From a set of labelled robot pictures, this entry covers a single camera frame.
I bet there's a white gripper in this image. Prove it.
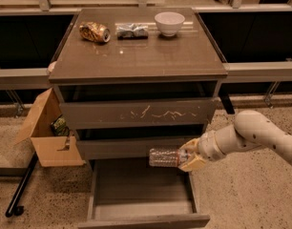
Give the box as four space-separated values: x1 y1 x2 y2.
178 131 225 172

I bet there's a clear plastic water bottle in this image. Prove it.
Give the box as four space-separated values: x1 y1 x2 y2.
149 148 190 167

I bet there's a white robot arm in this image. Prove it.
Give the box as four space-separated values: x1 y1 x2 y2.
180 110 292 171

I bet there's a grey top drawer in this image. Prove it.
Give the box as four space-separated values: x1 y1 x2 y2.
60 98 218 130

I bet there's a grey middle drawer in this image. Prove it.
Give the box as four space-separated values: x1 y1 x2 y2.
76 136 192 159

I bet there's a grey open bottom drawer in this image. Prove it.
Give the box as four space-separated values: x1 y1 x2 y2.
78 157 210 229

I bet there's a grey drawer cabinet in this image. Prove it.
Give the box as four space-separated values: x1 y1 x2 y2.
48 7 229 229

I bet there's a grey metal railing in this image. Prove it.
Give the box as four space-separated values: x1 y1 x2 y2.
0 61 292 90

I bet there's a white bowl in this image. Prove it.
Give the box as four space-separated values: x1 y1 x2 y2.
155 11 185 36

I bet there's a crumpled silver blue snack bag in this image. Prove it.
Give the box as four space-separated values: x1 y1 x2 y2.
116 23 148 39

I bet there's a green snack bag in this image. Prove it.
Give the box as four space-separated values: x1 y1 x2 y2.
51 115 70 136

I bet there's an open cardboard box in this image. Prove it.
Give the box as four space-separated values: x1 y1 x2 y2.
15 89 84 167

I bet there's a crushed gold soda can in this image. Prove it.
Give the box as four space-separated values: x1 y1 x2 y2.
79 22 111 43

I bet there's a black metal floor bar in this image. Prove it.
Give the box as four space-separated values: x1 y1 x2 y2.
5 153 38 218

